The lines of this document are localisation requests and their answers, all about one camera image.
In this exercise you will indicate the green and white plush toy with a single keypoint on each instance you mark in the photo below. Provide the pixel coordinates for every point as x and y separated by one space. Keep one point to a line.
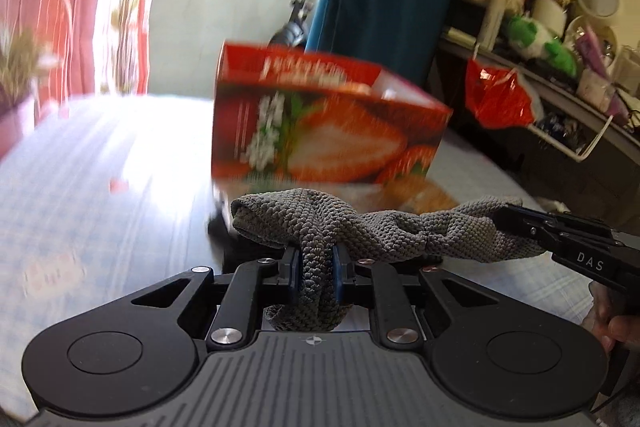
540 42

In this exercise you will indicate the dark desk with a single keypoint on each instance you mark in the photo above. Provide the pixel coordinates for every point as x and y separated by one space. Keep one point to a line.
590 107

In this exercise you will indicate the white brush holder cup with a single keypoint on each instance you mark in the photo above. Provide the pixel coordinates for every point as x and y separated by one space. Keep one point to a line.
547 14

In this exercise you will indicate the person's right hand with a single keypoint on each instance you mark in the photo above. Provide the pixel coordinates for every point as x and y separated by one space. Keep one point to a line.
612 332

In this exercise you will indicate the white spray bottle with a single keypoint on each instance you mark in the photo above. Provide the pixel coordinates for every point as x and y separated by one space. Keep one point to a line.
490 24

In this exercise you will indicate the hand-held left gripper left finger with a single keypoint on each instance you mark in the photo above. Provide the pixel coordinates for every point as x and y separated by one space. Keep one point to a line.
296 277

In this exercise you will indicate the red strawberry print cardboard box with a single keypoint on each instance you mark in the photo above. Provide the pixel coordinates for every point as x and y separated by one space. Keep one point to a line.
325 122

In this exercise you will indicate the grey knit cloth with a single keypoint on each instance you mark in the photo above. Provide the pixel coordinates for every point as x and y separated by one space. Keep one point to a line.
320 227

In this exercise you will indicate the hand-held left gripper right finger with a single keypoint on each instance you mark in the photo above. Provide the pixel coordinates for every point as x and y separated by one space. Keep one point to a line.
338 274

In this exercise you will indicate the pink printed backdrop cloth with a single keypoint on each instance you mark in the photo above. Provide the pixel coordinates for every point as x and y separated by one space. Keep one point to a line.
60 7

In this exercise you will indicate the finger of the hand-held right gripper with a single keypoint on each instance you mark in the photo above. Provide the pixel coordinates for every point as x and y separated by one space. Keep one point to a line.
560 219
525 232

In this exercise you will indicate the red plastic bag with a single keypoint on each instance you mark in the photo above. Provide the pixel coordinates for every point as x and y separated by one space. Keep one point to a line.
495 92

